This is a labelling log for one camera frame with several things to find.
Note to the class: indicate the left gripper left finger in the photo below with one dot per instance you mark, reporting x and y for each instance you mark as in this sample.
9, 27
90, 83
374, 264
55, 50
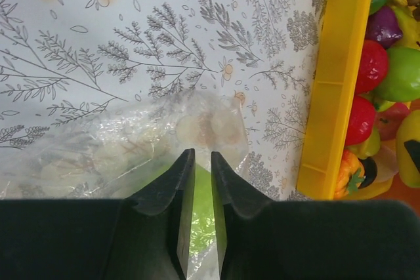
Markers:
143, 236

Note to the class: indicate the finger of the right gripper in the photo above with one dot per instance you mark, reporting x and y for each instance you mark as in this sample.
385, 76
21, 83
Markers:
413, 149

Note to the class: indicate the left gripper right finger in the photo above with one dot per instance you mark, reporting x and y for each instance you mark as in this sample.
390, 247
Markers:
259, 238

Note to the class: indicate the yellow fake lemon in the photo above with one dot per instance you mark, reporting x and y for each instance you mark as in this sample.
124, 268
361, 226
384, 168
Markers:
409, 129

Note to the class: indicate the dark fake plum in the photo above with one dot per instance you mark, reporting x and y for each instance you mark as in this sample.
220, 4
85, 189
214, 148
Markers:
370, 168

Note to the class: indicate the yellow green fake starfruit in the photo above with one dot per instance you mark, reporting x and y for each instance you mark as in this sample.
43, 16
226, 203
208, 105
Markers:
369, 147

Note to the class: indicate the green fake apple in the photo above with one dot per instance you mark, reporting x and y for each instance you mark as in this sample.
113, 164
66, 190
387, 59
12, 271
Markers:
203, 222
401, 83

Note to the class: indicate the clear zip top bag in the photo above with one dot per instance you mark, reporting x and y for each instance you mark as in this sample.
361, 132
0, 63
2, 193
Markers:
114, 154

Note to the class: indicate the brown fake longan bunch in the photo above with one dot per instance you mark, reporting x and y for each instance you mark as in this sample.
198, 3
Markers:
416, 11

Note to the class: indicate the fake peach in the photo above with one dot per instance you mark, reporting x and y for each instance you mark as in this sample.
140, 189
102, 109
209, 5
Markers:
387, 165

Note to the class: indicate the red fake apple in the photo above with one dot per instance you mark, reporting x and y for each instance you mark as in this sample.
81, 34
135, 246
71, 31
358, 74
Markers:
388, 122

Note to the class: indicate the orange fake persimmon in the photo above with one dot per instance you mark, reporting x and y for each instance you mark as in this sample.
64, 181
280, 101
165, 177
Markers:
350, 176

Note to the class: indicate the purple fake onion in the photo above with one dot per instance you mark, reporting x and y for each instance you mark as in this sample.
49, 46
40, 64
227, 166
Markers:
382, 27

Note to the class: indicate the yellow banana bunch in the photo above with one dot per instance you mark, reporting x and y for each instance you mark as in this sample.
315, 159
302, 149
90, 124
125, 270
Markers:
407, 23

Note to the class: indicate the yellow plastic tray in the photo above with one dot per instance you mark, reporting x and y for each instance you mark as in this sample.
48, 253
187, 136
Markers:
339, 55

